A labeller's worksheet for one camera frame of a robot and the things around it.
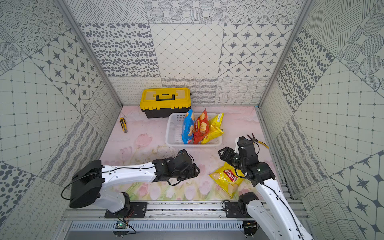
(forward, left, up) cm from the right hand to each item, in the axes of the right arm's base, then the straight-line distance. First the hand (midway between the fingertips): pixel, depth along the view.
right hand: (222, 155), depth 75 cm
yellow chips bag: (+18, +3, -1) cm, 18 cm away
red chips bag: (+17, +11, 0) cm, 21 cm away
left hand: (-6, +11, -6) cm, 14 cm away
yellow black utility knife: (+30, +68, -13) cm, 76 cm away
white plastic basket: (+29, +30, -11) cm, 43 cm away
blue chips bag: (+13, +19, +4) cm, 23 cm away
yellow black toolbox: (+39, +40, +1) cm, 56 cm away
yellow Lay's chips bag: (-8, -4, -11) cm, 14 cm away
